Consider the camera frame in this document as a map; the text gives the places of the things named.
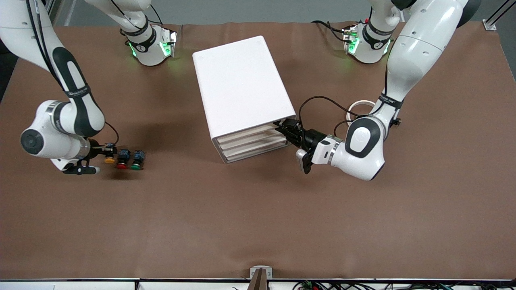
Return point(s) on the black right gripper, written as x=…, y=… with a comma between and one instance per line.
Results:
x=94, y=147

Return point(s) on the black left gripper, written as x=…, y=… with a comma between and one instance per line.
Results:
x=311, y=138

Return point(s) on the yellow push button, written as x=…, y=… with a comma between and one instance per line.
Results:
x=109, y=160

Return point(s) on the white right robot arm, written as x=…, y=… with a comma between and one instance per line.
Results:
x=40, y=129

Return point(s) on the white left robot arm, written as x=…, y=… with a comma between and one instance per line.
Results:
x=415, y=60

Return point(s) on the red push button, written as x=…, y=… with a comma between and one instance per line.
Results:
x=122, y=165

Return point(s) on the green push button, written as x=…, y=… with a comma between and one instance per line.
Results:
x=137, y=166

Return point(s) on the white drawer cabinet shell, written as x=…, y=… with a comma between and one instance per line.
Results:
x=242, y=80

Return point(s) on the white curved plastic arc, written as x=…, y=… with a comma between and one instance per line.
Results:
x=356, y=104

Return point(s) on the brown table mat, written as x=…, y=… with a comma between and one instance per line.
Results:
x=258, y=221

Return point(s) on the small black component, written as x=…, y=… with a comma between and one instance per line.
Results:
x=397, y=121

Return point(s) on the silver left base bracket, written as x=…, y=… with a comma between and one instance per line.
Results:
x=348, y=38

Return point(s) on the silver base bracket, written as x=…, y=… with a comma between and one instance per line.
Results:
x=348, y=38
x=171, y=42

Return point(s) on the silver right base bracket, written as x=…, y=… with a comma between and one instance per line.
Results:
x=171, y=42

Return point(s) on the white table edge rail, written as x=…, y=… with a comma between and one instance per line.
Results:
x=80, y=285

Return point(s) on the grey front camera mount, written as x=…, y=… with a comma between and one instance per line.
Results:
x=261, y=278

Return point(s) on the aluminium frame post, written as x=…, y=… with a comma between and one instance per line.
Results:
x=50, y=6
x=489, y=25

